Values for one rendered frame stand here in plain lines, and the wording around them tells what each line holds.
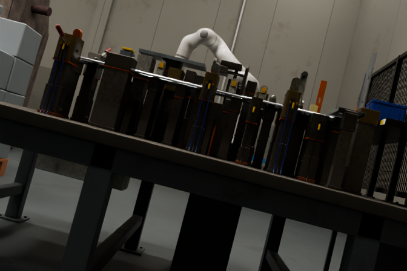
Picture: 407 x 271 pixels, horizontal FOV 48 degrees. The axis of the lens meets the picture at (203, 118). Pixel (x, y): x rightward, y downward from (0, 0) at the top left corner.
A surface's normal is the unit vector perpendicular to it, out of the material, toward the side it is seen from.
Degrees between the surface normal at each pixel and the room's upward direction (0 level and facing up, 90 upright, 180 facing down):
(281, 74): 90
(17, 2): 90
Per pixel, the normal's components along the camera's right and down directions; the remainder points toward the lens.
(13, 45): 0.03, -0.07
